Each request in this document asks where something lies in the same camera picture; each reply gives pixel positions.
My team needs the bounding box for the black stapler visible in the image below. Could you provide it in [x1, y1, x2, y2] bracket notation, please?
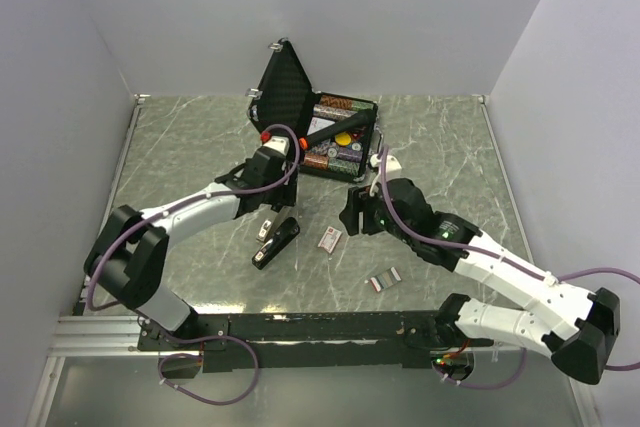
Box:
[251, 207, 300, 270]

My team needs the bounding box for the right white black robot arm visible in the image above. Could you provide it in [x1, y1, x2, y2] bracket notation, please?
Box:
[339, 178, 620, 385]

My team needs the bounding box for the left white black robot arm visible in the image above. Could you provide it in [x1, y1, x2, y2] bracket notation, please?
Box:
[84, 136, 297, 349]

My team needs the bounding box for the striped staple strip pack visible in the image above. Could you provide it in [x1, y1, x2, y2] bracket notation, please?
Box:
[367, 267, 402, 293]

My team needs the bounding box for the black poker chip case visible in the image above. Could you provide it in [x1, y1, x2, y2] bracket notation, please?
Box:
[247, 38, 378, 183]

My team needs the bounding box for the yellow poker chip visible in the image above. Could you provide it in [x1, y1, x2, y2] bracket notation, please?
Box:
[335, 133, 351, 146]

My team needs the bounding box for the black marker orange cap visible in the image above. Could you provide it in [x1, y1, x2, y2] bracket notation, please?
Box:
[298, 109, 376, 150]

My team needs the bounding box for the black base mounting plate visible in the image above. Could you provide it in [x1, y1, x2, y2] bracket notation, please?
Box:
[138, 311, 492, 373]

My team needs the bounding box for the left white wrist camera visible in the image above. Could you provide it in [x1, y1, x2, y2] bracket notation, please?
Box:
[260, 131, 290, 155]

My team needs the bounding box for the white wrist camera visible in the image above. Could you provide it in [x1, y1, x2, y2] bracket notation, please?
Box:
[260, 131, 290, 155]
[369, 153, 402, 179]

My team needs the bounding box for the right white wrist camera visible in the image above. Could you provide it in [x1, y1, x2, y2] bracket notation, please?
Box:
[369, 153, 402, 179]

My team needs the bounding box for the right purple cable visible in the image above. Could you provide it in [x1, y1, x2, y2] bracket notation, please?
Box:
[372, 144, 640, 391]

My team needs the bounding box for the aluminium rail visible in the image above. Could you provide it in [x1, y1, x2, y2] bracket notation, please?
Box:
[49, 316, 140, 357]

